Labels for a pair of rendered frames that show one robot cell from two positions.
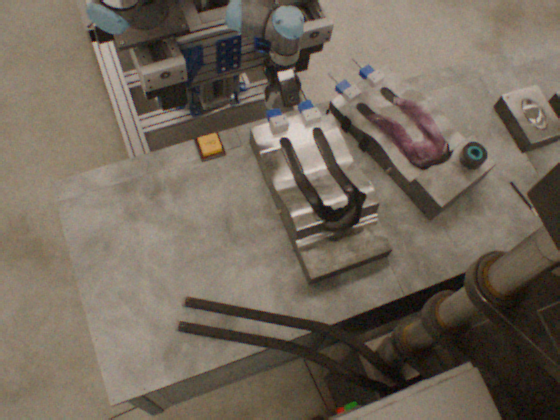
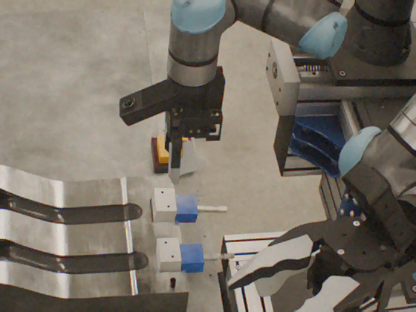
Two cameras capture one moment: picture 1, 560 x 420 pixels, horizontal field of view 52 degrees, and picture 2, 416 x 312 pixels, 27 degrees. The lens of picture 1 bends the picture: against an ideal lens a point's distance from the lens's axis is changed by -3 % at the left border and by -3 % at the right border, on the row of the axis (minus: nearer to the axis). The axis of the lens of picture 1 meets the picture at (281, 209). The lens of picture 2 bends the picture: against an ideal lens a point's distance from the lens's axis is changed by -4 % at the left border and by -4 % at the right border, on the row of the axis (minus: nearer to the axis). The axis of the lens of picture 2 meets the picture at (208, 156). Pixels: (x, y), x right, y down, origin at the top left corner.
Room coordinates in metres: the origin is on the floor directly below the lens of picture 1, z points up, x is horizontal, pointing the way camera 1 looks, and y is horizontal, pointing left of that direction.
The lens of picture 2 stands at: (1.34, -0.88, 2.10)
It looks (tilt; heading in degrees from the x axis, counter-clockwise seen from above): 46 degrees down; 109
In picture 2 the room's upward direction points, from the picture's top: 7 degrees clockwise
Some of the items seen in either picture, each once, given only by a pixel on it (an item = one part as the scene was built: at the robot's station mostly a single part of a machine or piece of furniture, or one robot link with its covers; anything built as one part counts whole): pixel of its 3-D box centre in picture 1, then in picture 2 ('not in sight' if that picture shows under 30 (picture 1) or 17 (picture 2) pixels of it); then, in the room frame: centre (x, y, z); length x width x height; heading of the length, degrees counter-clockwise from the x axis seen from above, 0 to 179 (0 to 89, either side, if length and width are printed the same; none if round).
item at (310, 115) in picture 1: (305, 106); (196, 258); (1.05, -0.01, 0.89); 0.13 x 0.05 x 0.05; 32
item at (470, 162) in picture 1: (473, 155); not in sight; (0.97, -0.55, 0.93); 0.08 x 0.08 x 0.04
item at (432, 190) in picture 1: (410, 134); not in sight; (1.05, -0.36, 0.86); 0.50 x 0.26 x 0.11; 49
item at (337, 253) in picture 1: (319, 188); (38, 243); (0.79, -0.10, 0.87); 0.50 x 0.26 x 0.14; 32
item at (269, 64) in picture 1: (281, 67); (192, 101); (0.98, 0.08, 1.15); 0.09 x 0.08 x 0.12; 32
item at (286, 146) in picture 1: (323, 175); (44, 229); (0.80, -0.10, 0.92); 0.35 x 0.16 x 0.09; 32
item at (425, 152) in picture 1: (411, 128); not in sight; (1.04, -0.35, 0.90); 0.26 x 0.18 x 0.08; 49
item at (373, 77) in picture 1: (365, 71); not in sight; (1.26, -0.19, 0.86); 0.13 x 0.05 x 0.05; 49
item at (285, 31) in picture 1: (286, 30); (197, 20); (0.97, 0.08, 1.31); 0.09 x 0.08 x 0.11; 81
